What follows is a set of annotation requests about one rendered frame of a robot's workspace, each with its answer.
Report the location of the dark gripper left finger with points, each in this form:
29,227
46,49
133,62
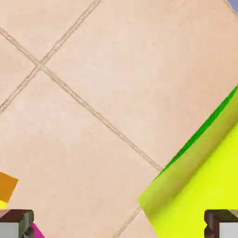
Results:
13,223

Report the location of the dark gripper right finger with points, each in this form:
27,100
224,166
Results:
221,225

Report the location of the small magenta cube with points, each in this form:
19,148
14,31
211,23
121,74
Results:
37,231

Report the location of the small orange cube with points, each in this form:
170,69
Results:
6,187

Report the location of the large yellow-green box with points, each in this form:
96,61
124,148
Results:
195,189

